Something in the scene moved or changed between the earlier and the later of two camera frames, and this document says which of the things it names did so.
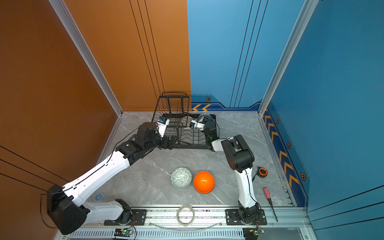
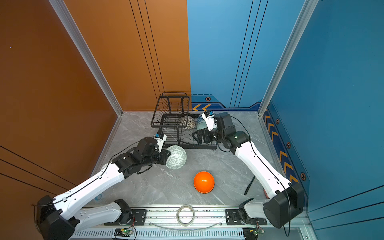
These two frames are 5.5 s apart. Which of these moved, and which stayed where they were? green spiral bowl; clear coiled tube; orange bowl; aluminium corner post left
Moved: green spiral bowl
Stayed: aluminium corner post left; orange bowl; clear coiled tube
